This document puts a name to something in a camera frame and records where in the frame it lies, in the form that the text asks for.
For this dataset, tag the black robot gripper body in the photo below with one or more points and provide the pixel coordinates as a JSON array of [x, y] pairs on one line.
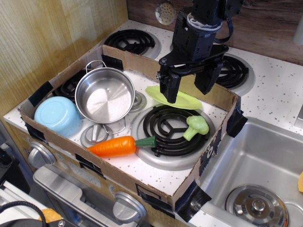
[[194, 43]]

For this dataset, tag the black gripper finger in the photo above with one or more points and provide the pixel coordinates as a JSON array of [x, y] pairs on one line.
[[169, 85], [206, 79]]

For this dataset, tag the light green toy broccoli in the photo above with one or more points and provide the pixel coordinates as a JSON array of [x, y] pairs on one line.
[[196, 125]]

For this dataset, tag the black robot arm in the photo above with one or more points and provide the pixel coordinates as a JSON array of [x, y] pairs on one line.
[[232, 8]]

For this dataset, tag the light green plastic plate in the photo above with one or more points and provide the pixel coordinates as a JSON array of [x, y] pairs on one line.
[[183, 101]]

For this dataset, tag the back right black burner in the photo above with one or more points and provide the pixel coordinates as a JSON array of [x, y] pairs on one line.
[[236, 75]]

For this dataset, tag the black burner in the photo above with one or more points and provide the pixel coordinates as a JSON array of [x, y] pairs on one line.
[[67, 89], [236, 75], [167, 124], [135, 41]]

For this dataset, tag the silver stovetop knob middle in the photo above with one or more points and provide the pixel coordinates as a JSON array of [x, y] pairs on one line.
[[140, 102]]

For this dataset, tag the silver stovetop knob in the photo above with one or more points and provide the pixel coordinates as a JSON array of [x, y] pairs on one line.
[[95, 134], [140, 102]]

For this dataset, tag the hanging metal skimmer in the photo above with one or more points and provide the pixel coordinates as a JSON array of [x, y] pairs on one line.
[[165, 12]]

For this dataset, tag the back left black burner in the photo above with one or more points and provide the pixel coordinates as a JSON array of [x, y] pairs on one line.
[[135, 41]]

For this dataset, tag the small stainless steel pot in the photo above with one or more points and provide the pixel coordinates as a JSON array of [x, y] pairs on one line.
[[104, 95]]

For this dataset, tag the front right black burner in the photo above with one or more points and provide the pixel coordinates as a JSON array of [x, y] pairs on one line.
[[167, 124]]

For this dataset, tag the orange toy carrot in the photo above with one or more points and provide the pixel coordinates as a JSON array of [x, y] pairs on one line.
[[121, 146]]

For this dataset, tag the silver stovetop knob front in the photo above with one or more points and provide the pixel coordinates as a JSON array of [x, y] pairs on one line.
[[95, 134]]

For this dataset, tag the stainless steel sink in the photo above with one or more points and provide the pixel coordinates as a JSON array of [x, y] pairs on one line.
[[261, 154]]

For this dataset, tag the front left black burner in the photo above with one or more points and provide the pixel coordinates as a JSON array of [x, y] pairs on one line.
[[67, 89]]

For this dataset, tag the light blue plastic bowl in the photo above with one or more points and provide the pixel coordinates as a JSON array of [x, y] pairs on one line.
[[58, 114]]

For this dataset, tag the silver oven knob right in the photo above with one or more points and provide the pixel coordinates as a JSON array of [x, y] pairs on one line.
[[127, 209]]

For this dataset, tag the silver oven knob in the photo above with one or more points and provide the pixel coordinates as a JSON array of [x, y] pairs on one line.
[[40, 156], [127, 209]]

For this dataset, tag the stainless steel pot lid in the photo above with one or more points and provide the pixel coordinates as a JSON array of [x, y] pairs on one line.
[[258, 206]]

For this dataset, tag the orange object at right edge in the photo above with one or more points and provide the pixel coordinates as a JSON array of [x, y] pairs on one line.
[[300, 182]]

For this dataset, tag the silver oven knob left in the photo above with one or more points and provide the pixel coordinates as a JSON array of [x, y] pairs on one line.
[[40, 156]]

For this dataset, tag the orange object bottom left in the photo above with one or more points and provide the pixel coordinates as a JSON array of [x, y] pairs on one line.
[[51, 215]]

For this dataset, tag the silver oven door handle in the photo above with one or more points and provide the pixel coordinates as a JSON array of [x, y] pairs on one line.
[[78, 203]]

